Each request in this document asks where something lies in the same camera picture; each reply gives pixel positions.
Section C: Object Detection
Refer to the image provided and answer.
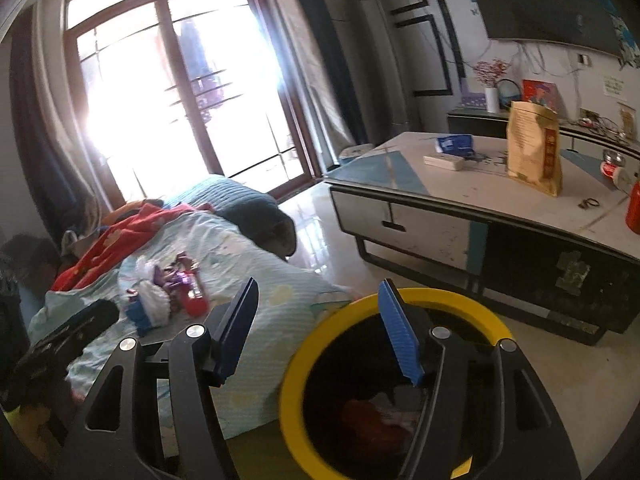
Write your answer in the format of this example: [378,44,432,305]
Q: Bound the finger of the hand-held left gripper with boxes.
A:
[27,299,121,361]

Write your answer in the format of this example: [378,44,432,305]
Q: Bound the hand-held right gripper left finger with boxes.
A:
[52,277,261,480]

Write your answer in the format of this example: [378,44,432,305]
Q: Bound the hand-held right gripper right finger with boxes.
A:
[377,279,583,480]

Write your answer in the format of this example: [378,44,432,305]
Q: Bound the black bin with yellow rim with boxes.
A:
[278,287,516,480]

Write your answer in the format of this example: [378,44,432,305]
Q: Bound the maroon snack wrapper blue band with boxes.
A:
[152,252,201,292]

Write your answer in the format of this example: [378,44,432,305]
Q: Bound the bright red wrapper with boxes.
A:
[182,270,209,317]

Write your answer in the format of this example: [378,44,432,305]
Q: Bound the light blue printed blanket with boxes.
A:
[27,210,351,441]

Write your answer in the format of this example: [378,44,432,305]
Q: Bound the dark cloth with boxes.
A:
[0,232,63,301]

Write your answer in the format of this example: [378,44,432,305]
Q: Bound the red crumpled wrapper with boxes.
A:
[340,395,416,441]

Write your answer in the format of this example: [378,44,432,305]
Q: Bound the red printed blanket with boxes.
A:
[50,200,216,293]

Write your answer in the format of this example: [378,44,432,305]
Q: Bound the dark grey pillow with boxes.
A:
[215,205,298,261]

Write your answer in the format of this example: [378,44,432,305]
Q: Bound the white table drawer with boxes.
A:
[330,187,476,275]

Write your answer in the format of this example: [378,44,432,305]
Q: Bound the teal quilted cushion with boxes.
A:
[165,175,281,221]

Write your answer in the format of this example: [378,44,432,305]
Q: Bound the flat box on bedside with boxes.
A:
[324,131,640,347]

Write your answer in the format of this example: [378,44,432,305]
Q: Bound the white flat box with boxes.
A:
[423,154,466,172]

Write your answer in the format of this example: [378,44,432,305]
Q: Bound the wooden framed glass door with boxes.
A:
[64,0,323,203]

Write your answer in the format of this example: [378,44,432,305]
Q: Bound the beige and navy curtain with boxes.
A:
[9,5,107,242]
[257,0,372,147]

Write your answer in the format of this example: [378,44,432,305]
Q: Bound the blue tissue pack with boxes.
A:
[435,134,476,157]

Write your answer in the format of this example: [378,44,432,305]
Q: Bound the gold paper bag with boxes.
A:
[506,101,564,198]

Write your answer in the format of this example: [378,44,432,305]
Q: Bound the dark television cabinet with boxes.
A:
[446,109,640,162]

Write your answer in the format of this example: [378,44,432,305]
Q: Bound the red bottle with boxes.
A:
[625,180,640,235]

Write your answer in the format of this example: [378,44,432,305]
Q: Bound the white standing air conditioner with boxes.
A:
[347,0,422,137]

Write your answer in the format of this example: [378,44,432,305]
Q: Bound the red picture card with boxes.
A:
[522,80,559,113]

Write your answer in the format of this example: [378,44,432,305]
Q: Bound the dark wire basket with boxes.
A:
[495,78,522,111]

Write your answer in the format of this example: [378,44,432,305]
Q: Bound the tangled cables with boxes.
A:
[575,115,629,139]

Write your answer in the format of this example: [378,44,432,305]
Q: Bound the wall television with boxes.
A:
[460,0,624,59]

